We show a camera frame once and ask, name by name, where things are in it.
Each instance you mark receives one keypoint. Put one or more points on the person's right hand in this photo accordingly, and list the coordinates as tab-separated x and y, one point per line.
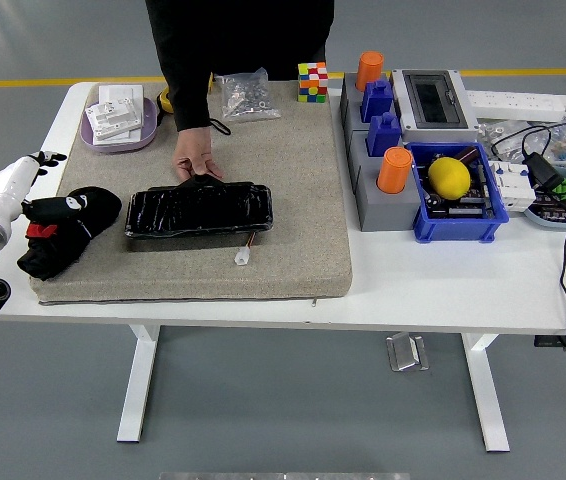
194	150

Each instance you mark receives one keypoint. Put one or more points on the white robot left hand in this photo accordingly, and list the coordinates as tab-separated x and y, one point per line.
5	182

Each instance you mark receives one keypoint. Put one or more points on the black panel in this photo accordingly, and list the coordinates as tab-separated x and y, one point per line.
198	210

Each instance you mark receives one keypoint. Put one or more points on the person's right forearm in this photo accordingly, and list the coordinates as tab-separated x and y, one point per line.
188	95

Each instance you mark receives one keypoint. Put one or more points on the purple tray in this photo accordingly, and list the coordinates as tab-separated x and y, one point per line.
150	120

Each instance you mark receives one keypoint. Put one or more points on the yellow tape measure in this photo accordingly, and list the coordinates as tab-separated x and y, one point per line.
164	100

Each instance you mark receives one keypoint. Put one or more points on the clear bag of screws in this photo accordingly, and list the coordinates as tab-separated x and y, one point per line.
248	97

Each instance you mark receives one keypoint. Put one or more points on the grey-brown mat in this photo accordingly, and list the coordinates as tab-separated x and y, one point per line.
288	200

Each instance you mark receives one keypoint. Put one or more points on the person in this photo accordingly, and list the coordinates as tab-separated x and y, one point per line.
243	35

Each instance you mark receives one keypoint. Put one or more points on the colourful puzzle cube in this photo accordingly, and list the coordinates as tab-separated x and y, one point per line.
313	82

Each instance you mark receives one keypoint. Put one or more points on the grey base block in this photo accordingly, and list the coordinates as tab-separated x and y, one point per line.
350	107
388	212

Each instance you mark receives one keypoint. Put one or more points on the blue block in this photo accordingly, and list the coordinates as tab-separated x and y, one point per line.
384	135
377	100

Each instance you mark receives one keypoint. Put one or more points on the orange cylinder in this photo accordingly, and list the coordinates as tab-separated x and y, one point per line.
394	170
369	70

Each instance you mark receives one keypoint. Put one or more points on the white table leg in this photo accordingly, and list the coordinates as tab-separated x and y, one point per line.
488	395
138	385

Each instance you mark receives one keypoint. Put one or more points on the grey electrical box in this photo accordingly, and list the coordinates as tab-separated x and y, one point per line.
433	102

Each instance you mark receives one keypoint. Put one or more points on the yellow lemon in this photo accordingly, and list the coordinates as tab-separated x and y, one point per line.
449	177

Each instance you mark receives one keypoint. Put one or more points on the blue plastic bin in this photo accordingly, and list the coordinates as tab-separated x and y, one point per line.
455	227

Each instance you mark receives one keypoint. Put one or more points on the dark circuit board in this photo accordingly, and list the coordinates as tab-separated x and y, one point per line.
463	207

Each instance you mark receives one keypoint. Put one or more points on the brown cylinder part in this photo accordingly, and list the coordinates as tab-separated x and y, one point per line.
470	155

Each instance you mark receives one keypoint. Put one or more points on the clear bags of parts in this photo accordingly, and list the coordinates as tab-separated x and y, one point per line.
500	132

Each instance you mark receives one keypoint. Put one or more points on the white power strip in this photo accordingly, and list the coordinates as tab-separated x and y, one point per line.
513	104

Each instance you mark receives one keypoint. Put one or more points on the black power adapter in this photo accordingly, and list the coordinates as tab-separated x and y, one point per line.
543	170

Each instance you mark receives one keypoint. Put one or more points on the white wall switch plate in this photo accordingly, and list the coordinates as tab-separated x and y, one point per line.
118	136
118	92

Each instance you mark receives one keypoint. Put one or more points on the silver metal bracket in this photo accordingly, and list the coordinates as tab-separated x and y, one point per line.
405	352

